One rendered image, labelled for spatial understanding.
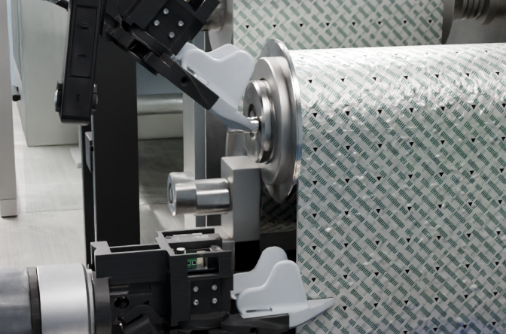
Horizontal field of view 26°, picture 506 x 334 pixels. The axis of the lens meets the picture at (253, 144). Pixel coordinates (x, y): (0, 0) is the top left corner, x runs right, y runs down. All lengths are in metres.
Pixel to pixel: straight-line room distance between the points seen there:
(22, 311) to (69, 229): 0.99
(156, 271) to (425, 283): 0.25
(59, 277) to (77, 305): 0.03
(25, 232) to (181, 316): 0.99
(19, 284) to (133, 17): 0.23
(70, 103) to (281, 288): 0.24
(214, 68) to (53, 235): 0.97
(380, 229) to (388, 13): 0.30
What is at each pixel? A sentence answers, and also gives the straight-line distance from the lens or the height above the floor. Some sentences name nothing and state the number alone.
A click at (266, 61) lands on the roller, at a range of 0.97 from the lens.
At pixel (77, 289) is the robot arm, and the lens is 0.90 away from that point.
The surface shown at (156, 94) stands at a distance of 1.96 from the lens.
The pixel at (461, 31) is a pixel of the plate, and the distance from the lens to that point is 1.38.
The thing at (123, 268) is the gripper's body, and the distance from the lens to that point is 0.91.
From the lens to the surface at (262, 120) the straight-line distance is 0.95.
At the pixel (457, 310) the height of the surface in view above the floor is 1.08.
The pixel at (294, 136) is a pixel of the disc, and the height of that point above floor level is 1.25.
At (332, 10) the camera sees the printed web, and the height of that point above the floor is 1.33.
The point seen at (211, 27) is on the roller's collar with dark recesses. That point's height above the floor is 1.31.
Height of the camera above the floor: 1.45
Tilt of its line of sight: 13 degrees down
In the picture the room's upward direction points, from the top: straight up
